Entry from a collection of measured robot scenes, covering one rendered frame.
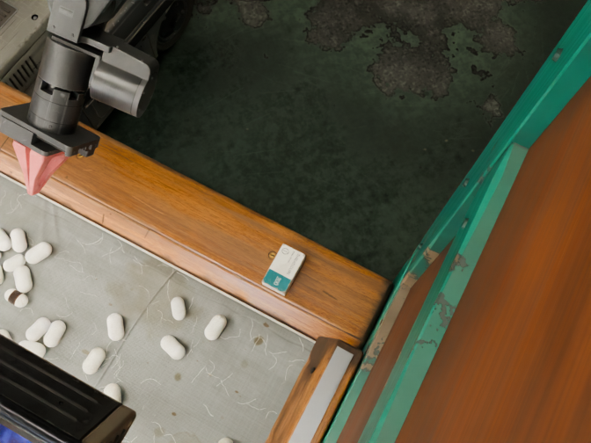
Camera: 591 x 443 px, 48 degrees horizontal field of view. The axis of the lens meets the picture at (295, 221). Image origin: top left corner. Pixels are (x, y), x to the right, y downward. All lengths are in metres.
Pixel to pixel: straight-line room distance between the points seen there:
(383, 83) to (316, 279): 1.09
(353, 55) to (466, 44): 0.33
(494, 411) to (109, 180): 0.81
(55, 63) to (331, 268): 0.43
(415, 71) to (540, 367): 1.77
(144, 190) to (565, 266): 0.78
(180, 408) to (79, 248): 0.27
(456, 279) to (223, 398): 0.56
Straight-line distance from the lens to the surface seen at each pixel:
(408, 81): 1.93
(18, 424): 0.56
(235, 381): 0.90
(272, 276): 0.88
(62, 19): 0.78
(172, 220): 0.93
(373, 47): 1.97
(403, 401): 0.37
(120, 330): 0.91
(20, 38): 1.50
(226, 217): 0.92
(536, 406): 0.19
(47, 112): 0.82
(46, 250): 0.97
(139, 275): 0.94
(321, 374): 0.78
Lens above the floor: 1.64
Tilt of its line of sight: 72 degrees down
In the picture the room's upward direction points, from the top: 3 degrees clockwise
